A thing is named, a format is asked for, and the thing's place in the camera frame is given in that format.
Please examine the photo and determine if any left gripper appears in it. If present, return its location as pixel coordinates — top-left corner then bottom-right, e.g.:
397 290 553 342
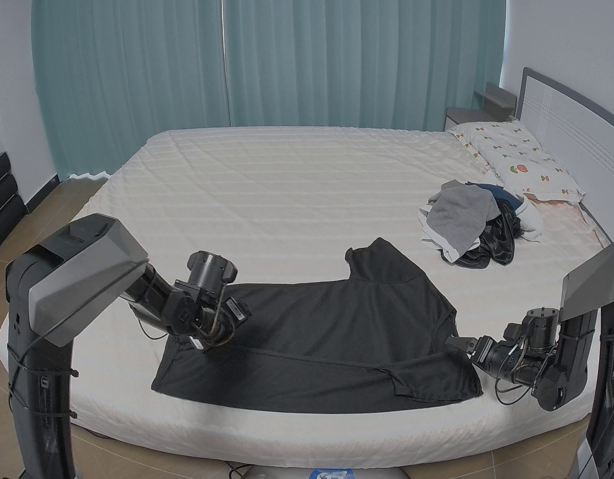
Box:
207 296 253 331

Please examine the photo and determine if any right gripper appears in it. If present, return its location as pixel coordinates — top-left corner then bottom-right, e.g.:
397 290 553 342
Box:
445 335 517 376

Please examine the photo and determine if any black T-shirt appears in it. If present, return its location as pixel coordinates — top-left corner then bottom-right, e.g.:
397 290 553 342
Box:
151 238 483 413

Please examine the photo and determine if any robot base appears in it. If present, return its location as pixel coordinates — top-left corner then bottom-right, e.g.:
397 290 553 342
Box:
247 464 402 479

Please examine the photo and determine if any bed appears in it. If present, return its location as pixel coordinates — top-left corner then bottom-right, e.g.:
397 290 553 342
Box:
0 67 614 468

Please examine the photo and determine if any pile of clothes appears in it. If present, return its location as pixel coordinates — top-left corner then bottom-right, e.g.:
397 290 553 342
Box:
419 179 543 269

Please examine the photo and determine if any white printed pillow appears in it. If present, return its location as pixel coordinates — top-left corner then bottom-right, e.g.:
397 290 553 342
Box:
447 120 585 202

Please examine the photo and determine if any grey bedside table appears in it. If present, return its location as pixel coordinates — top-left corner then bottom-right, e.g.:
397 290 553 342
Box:
444 82 517 131

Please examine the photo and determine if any black chest of drawers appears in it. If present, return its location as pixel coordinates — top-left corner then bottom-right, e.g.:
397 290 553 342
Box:
0 152 28 263

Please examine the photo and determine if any blue-green curtain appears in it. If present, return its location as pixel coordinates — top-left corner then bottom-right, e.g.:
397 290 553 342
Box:
221 0 507 131
33 0 233 181

